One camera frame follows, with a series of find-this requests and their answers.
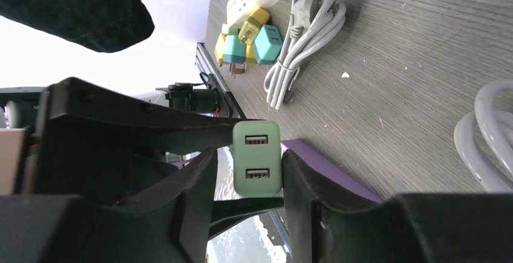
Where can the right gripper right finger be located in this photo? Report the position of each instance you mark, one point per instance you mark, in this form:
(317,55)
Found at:
(329,223)

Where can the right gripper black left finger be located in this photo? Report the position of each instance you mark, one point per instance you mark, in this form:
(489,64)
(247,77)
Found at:
(168,222)

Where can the teal plug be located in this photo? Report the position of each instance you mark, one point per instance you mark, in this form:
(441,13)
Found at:
(267,45)
(234,50)

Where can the purple power strip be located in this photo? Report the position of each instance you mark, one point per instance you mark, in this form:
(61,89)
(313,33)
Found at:
(319,163)

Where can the yellow plug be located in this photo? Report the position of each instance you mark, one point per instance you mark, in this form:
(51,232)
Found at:
(219,49)
(252,25)
(250,57)

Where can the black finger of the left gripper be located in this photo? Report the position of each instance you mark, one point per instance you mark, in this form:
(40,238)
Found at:
(228,213)

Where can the pink plug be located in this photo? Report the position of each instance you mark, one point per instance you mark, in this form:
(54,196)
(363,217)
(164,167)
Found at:
(236,69)

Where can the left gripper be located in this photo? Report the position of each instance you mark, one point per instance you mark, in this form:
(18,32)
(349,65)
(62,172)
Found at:
(105,146)

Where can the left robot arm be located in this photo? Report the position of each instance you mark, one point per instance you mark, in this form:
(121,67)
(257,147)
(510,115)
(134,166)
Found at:
(207,98)

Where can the black garment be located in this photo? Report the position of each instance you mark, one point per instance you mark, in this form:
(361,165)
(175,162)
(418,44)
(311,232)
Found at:
(104,26)

